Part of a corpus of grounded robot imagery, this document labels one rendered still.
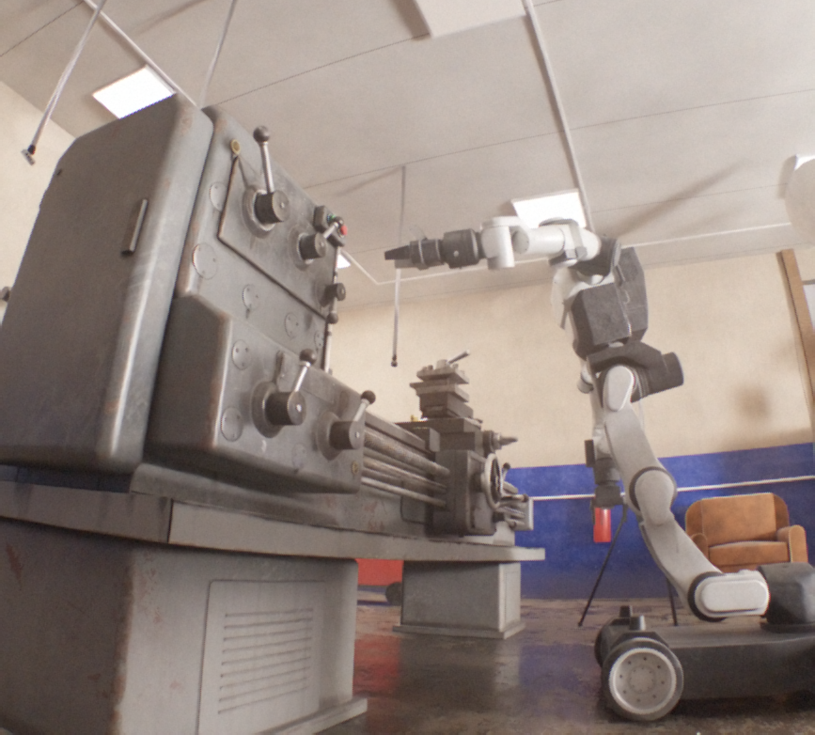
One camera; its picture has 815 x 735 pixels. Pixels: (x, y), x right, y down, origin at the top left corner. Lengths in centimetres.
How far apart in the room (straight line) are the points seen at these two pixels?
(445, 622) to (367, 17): 349
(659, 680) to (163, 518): 121
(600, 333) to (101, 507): 146
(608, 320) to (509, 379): 461
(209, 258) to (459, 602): 242
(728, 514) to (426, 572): 317
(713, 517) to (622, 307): 390
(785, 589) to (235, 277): 164
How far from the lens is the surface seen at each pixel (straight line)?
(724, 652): 168
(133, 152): 128
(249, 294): 126
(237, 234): 124
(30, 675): 117
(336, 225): 148
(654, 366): 189
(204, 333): 102
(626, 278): 197
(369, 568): 498
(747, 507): 564
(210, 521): 93
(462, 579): 317
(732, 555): 525
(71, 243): 127
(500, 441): 225
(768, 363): 639
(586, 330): 187
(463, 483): 213
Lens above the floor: 41
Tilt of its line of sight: 24 degrees up
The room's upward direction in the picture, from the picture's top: 2 degrees clockwise
